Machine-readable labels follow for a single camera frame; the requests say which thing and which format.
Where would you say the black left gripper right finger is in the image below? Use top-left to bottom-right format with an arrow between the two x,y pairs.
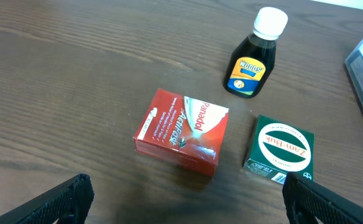
282,172 -> 363,224

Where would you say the dark syrup bottle white cap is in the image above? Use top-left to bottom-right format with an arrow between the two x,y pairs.
223,7 -> 288,98

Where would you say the green Zam-Buk box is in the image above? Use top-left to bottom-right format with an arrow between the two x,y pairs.
243,115 -> 315,185

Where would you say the red Panadol box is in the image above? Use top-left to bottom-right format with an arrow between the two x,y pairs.
134,89 -> 229,177

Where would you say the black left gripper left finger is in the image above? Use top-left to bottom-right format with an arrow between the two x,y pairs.
0,174 -> 94,224

